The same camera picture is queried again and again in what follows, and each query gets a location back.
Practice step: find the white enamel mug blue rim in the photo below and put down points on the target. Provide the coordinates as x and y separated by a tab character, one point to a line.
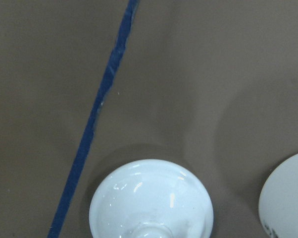
278	201

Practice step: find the blue tape vertical line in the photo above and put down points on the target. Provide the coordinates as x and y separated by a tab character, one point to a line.
83	150

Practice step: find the white enamel cup lid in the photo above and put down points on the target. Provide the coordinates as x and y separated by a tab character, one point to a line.
151	198

